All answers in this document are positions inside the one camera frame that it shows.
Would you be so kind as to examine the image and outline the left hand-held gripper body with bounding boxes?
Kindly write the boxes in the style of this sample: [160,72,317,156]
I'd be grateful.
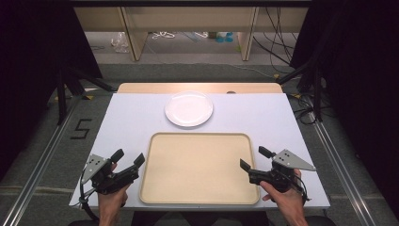
[81,153,141,195]

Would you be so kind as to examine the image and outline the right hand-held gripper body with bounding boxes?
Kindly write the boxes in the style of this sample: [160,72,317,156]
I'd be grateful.
[248,149,317,194]

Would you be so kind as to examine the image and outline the person's left hand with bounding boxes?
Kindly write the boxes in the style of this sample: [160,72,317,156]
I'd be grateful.
[97,163,132,211]

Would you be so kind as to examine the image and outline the person's right hand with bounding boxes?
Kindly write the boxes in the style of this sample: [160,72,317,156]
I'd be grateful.
[259,168,304,217]

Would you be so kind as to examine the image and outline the white table cover board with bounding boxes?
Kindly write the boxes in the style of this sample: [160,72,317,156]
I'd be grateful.
[68,92,331,211]

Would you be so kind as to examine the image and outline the beige rectangular tray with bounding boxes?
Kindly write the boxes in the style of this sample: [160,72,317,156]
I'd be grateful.
[138,132,262,206]

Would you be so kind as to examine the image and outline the person's dark-clothed legs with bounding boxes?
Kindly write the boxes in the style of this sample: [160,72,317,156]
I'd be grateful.
[67,210,337,226]

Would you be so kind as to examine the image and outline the white round plate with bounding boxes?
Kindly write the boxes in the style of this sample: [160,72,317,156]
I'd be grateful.
[164,90,215,128]

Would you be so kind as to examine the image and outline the black metal stand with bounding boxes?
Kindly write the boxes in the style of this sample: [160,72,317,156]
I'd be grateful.
[275,57,325,122]
[56,64,117,126]

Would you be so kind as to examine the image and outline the light wooden table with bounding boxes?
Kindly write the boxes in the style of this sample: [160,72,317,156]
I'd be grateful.
[116,82,284,95]

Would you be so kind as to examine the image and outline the clear plastic bag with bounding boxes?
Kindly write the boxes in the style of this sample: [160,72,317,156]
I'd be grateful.
[109,30,130,55]

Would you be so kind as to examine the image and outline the black curtain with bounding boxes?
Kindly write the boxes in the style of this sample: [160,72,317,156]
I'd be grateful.
[0,0,104,185]
[289,0,399,219]

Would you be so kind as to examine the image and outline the blue plastic objects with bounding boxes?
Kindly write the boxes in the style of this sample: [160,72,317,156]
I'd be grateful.
[215,31,235,44]

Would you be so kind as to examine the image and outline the light wooden bench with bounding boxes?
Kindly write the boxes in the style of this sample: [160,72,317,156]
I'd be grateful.
[72,5,311,63]

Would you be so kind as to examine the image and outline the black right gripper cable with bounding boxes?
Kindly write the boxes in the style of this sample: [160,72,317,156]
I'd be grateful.
[283,169,312,202]

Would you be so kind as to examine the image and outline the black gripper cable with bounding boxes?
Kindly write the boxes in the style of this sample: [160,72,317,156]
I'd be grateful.
[283,169,312,202]
[77,170,101,222]

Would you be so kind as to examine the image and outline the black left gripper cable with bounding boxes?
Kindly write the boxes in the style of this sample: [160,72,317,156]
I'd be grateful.
[77,170,101,222]

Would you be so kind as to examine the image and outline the black floor cable bundle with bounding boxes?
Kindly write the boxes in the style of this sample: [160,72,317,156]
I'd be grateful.
[287,92,318,126]

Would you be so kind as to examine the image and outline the silver floor rail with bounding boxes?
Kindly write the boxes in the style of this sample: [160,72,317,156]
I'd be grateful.
[0,102,81,226]
[308,111,379,226]

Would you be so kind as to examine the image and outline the black hanging cables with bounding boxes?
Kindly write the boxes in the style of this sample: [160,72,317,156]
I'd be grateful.
[251,6,300,75]

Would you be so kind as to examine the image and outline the white coiled cable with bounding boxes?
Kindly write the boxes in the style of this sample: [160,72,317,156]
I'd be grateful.
[151,30,177,40]

